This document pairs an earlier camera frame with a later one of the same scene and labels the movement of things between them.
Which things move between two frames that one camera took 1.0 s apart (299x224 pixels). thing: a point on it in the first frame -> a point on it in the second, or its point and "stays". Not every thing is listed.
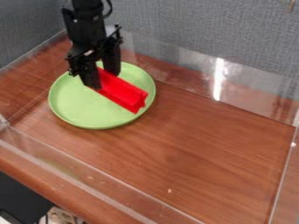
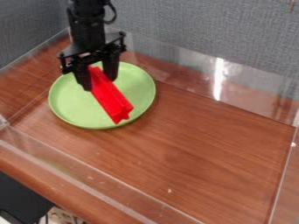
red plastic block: x=120 y=91 -> x=109 y=95
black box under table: x=22 y=206 stays
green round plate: x=88 y=108 stays
